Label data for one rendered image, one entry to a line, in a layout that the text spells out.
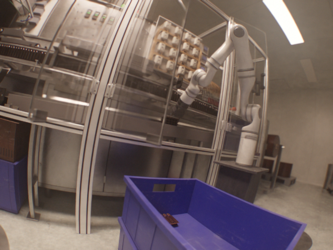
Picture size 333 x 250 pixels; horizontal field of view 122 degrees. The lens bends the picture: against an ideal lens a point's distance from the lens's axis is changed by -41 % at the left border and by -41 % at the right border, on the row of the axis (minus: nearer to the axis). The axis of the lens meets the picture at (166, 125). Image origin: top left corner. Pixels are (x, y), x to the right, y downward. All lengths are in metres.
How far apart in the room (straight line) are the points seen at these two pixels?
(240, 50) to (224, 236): 0.86
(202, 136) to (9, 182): 1.25
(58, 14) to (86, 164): 1.32
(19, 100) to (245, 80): 1.11
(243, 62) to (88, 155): 0.86
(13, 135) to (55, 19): 1.06
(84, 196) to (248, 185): 0.78
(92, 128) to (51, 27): 1.09
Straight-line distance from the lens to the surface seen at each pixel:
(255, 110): 0.83
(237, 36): 0.82
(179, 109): 0.93
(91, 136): 0.74
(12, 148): 0.92
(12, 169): 0.96
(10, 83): 1.51
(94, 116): 0.73
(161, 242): 0.43
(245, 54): 0.81
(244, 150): 0.82
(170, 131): 0.95
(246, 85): 0.82
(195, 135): 1.07
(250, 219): 0.67
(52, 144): 1.09
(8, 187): 1.02
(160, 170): 1.27
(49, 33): 1.53
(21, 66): 1.40
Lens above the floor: 0.64
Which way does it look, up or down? 3 degrees up
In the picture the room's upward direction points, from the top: 12 degrees clockwise
